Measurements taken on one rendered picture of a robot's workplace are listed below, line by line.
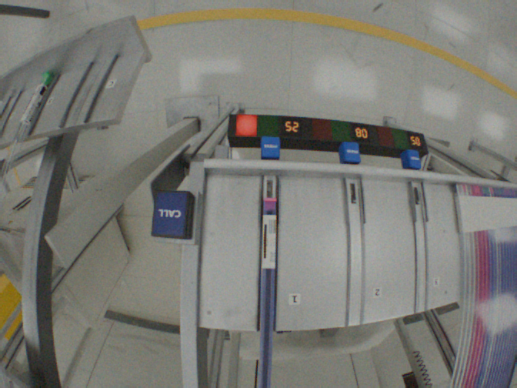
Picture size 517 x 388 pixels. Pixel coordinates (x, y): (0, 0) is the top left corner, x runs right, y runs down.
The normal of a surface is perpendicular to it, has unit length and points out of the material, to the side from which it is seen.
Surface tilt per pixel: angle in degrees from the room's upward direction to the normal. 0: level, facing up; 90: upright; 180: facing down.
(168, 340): 90
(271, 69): 0
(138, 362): 90
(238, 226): 44
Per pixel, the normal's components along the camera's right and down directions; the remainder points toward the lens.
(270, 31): 0.00, 0.48
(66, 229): 1.00, 0.01
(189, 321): 0.02, -0.25
